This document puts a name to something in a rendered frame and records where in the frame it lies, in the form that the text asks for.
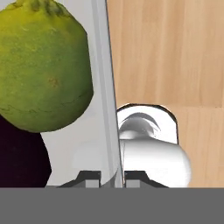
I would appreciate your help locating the clear grey vegetable container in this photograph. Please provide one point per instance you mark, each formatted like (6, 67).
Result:
(103, 116)

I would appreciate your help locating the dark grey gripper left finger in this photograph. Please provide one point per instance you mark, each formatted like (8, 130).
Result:
(91, 176)

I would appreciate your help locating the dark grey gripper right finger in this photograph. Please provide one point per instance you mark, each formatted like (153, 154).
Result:
(134, 176)

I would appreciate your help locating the white round object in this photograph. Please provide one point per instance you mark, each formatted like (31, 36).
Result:
(157, 163)

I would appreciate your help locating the green lime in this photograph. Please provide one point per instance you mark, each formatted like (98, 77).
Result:
(40, 64)

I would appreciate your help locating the dark purple eggplant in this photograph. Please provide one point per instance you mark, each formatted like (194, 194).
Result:
(20, 157)

